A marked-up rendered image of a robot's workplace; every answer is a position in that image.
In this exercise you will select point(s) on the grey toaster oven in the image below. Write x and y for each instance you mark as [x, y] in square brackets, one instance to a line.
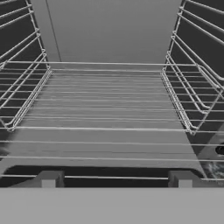
[116, 29]

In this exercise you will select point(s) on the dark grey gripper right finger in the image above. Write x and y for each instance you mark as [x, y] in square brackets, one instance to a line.
[181, 178]

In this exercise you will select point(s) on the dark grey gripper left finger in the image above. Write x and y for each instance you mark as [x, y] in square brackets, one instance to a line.
[48, 178]

